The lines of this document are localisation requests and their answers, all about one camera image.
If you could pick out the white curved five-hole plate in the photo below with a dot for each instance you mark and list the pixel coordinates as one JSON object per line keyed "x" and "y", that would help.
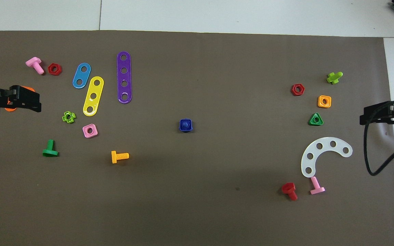
{"x": 326, "y": 145}

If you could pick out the orange square plastic nut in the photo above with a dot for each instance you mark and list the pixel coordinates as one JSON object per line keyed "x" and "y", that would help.
{"x": 320, "y": 105}

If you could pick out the blue square plastic nut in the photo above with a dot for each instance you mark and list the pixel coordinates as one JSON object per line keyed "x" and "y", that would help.
{"x": 181, "y": 129}

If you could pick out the brown table mat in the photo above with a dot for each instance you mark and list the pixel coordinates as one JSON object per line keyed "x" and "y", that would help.
{"x": 197, "y": 191}

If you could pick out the blue two-hole plastic strip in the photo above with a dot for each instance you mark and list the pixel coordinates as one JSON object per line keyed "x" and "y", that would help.
{"x": 81, "y": 76}

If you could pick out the purple four-hole plastic strip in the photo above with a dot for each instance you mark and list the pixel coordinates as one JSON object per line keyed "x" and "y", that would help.
{"x": 124, "y": 64}

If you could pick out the light green cross-head bolt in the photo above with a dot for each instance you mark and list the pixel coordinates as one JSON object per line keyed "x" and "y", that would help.
{"x": 333, "y": 78}

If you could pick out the orange three-hole angle plate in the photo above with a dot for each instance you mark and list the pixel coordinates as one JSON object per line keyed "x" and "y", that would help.
{"x": 10, "y": 109}

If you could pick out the red hexagonal plastic nut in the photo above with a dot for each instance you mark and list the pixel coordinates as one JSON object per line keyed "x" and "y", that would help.
{"x": 50, "y": 69}
{"x": 293, "y": 90}

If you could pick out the dark green plastic bolt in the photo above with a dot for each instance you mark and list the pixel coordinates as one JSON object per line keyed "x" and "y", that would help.
{"x": 50, "y": 145}

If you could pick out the light green cross nut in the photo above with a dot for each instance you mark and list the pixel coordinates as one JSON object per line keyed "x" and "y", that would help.
{"x": 63, "y": 118}

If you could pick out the orange plastic bolt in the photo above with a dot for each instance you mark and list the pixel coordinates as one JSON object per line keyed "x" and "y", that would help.
{"x": 121, "y": 156}

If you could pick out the pink plastic bolt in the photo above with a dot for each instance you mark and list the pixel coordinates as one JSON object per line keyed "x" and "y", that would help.
{"x": 315, "y": 182}
{"x": 34, "y": 62}

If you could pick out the pink square plastic nut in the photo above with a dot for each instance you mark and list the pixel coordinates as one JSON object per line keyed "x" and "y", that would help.
{"x": 94, "y": 134}

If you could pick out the dark green triangular nut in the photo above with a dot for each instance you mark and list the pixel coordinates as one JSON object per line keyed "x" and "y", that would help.
{"x": 311, "y": 122}

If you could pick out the red hex-head plastic bolt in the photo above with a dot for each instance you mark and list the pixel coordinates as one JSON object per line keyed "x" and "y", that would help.
{"x": 288, "y": 188}

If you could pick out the yellow three-hole plastic strip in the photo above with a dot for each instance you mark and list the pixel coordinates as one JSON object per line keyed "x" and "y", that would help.
{"x": 95, "y": 89}

